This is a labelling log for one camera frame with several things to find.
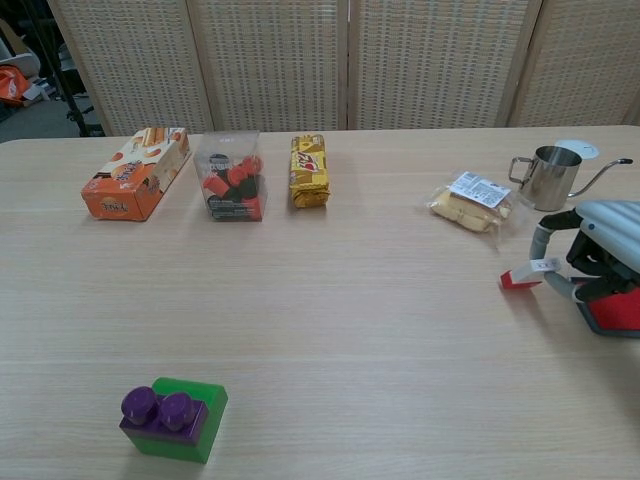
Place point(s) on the purple toy block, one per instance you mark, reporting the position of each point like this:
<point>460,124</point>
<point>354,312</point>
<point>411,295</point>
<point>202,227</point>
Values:
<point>160,417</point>

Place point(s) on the bread in clear wrapper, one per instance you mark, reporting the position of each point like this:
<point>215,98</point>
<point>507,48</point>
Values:
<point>472,202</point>

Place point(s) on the clear box red black sweets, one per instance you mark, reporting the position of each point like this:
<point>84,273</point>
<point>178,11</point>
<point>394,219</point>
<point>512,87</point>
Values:
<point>232,185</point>

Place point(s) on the green toy block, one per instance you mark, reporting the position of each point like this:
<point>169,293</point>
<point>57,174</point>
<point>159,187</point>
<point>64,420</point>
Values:
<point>195,430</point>

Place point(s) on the gold biscuit packet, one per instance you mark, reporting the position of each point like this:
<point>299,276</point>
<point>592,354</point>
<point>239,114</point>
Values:
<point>309,172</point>

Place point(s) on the white round desk grommet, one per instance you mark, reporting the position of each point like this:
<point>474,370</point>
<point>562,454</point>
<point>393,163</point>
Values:
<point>587,146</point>

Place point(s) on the black tripod stand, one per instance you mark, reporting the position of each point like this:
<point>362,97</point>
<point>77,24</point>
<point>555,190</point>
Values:
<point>75,110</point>

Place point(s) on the orange snack box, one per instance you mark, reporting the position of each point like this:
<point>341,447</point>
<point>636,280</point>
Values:
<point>135,180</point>

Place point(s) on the orange bag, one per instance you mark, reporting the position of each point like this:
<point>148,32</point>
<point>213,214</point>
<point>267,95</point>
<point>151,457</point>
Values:
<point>12,87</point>

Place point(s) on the red tray clear lid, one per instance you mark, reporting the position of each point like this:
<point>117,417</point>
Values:
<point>615,317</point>

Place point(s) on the steel long-spout pitcher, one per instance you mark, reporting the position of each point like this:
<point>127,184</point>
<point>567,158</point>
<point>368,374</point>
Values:
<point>547,180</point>

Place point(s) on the white and red block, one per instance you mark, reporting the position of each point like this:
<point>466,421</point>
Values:
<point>515,280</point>

